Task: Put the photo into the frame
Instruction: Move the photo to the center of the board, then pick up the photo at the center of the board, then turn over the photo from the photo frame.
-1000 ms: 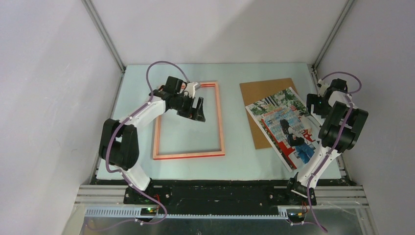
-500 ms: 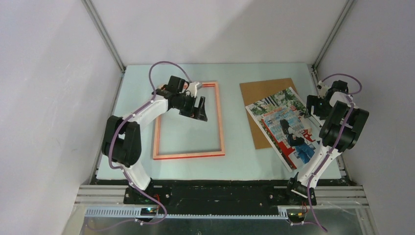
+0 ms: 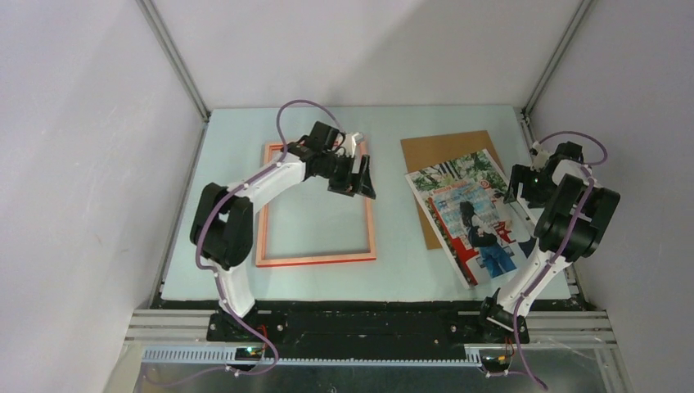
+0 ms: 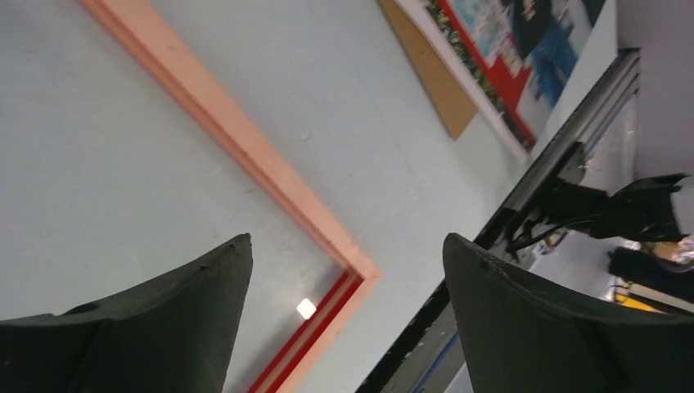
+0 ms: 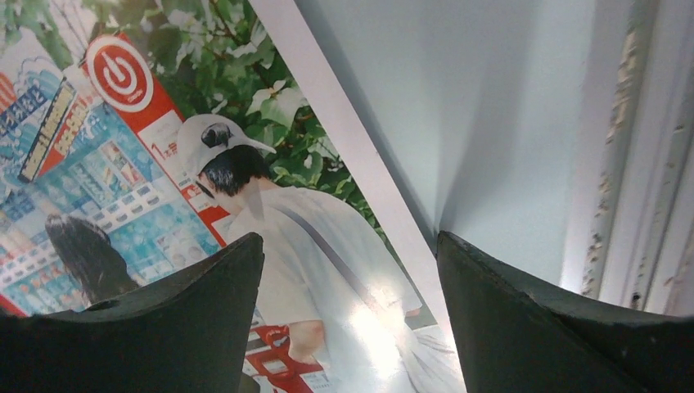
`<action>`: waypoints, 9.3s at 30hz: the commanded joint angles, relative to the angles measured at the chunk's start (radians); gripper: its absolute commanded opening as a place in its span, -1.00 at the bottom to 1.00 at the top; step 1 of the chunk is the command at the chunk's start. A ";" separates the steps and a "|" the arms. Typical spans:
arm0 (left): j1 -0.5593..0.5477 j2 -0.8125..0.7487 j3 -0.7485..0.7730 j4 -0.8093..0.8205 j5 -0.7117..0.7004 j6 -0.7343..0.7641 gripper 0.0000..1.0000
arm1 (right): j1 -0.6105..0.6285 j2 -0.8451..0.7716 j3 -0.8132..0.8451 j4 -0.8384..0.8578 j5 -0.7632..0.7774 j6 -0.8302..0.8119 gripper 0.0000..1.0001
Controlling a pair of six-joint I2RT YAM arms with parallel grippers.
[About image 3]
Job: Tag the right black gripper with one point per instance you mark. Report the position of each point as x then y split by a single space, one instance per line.
521 174

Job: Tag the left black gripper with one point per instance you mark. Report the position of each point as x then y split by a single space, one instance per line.
348 185

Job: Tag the colourful printed photo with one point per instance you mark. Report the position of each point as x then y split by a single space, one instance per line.
484 239

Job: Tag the clear acrylic sheet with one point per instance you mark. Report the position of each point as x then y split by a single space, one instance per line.
314 222

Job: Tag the orange wooden picture frame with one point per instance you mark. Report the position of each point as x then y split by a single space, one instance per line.
374 233

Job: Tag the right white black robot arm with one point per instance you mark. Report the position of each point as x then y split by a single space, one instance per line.
576 212

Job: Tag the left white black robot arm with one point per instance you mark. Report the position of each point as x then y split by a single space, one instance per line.
223 226

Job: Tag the brown cardboard backing board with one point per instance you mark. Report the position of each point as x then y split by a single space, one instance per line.
423 152

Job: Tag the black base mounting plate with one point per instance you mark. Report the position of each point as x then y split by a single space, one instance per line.
361 330

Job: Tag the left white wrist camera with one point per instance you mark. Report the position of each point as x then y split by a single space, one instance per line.
351 143

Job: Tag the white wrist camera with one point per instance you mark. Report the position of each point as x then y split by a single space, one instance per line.
351 143
539 157

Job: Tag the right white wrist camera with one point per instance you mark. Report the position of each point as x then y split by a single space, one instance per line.
539 157

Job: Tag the aluminium front rail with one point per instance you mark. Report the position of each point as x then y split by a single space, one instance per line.
180 336

